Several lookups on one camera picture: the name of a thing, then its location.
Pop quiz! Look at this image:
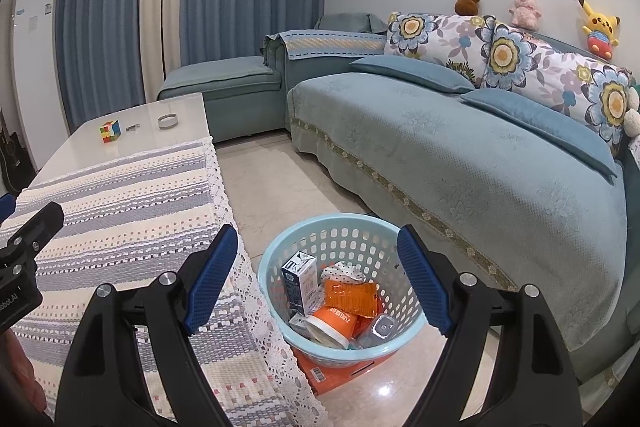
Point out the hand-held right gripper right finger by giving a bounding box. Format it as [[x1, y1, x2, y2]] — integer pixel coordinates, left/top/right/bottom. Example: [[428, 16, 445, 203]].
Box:
[[397, 223, 583, 427]]

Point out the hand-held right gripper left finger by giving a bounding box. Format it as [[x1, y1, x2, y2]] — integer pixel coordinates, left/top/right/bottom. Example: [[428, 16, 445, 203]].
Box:
[[54, 223, 240, 427]]

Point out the orange snack packet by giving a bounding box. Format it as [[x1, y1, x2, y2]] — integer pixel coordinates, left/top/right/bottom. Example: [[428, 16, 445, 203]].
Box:
[[322, 278, 379, 319]]

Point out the blue and white milk carton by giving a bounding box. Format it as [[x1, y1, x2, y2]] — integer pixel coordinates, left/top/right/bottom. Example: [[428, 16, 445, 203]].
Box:
[[280, 251, 318, 315]]

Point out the orange paper cup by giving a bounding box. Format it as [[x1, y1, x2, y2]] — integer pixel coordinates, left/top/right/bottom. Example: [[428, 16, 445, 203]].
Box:
[[305, 304, 361, 350]]

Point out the light blue plastic basket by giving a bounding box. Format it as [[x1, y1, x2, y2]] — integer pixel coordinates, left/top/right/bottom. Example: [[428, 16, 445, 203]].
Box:
[[256, 213, 432, 370]]

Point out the person's left hand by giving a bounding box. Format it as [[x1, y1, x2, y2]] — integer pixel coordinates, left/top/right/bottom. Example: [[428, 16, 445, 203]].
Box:
[[0, 334, 48, 414]]

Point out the black acoustic guitar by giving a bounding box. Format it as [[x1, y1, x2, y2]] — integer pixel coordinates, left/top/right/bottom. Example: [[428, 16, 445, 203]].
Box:
[[0, 127, 35, 195]]

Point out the striped woven tablecloth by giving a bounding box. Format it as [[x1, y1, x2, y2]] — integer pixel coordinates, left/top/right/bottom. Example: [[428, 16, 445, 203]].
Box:
[[0, 137, 331, 427]]

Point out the colourful puzzle cube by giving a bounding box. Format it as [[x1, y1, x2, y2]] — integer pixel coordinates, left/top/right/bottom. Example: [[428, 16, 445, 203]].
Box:
[[98, 119, 123, 144]]

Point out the pale green sofa cover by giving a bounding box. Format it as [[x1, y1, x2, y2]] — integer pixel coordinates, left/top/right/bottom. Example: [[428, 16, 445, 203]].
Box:
[[287, 72, 628, 353]]

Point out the orange flat box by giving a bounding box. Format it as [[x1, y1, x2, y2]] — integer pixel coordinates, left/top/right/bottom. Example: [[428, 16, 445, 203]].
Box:
[[292, 347, 401, 397]]

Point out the white standing air conditioner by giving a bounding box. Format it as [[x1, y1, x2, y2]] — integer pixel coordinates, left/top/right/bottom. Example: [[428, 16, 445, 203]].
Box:
[[11, 0, 71, 172]]

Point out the teal sofa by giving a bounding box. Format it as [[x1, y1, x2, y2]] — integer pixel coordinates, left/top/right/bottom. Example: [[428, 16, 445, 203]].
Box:
[[156, 12, 640, 408]]

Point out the blue cushion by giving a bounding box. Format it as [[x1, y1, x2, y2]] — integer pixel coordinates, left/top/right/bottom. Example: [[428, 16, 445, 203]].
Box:
[[460, 88, 621, 182], [349, 56, 476, 94]]

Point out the white curtain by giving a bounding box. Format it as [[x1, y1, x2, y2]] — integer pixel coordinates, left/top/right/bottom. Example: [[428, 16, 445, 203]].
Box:
[[139, 0, 176, 105]]

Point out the large floral pillow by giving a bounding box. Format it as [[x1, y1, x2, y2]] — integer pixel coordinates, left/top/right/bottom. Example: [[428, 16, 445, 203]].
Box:
[[481, 21, 638, 158]]

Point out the striped sofa armrest cloth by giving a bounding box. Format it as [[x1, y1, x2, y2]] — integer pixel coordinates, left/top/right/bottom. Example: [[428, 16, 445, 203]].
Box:
[[263, 28, 388, 60]]

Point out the cream plush ball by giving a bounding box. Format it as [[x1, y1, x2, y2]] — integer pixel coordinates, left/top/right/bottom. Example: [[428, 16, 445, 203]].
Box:
[[622, 107, 640, 138]]

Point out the pink pig plush toy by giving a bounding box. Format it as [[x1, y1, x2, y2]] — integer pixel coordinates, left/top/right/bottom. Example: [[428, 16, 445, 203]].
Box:
[[509, 0, 542, 30]]

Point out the yellow plush toy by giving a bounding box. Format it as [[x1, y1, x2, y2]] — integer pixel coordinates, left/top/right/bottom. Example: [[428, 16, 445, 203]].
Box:
[[577, 0, 622, 60]]

